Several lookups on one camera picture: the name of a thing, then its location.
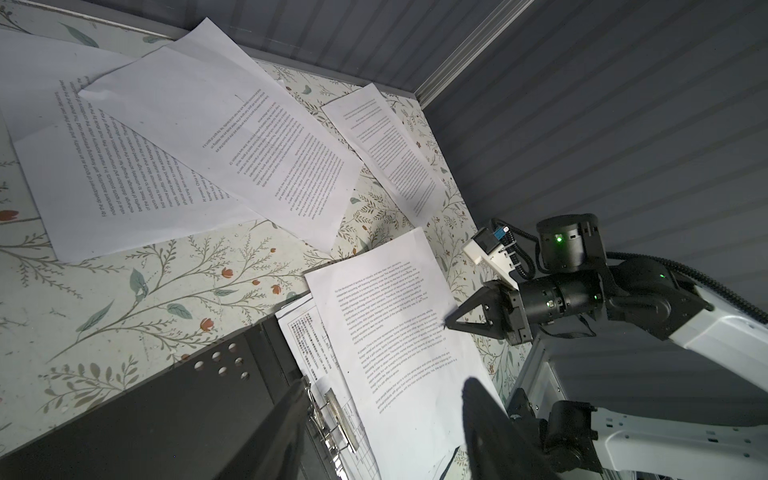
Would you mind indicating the technical drawing paper sheet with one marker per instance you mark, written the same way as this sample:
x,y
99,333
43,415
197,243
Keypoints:
x,y
333,410

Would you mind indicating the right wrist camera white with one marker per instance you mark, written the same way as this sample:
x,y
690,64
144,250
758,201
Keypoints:
x,y
486,247

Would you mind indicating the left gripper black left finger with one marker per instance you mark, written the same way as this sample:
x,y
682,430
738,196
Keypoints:
x,y
274,449

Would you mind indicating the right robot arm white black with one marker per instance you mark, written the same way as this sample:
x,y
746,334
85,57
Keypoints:
x,y
639,367

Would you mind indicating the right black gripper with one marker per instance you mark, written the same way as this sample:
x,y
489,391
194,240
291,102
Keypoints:
x,y
570,274

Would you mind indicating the printed paper sheet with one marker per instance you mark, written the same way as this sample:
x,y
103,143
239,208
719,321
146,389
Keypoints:
x,y
205,102
100,187
380,139
384,314

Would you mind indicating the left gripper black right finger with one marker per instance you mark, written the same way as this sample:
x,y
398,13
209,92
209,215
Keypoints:
x,y
496,448

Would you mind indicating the red folder black inside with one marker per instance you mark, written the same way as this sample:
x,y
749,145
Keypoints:
x,y
183,423

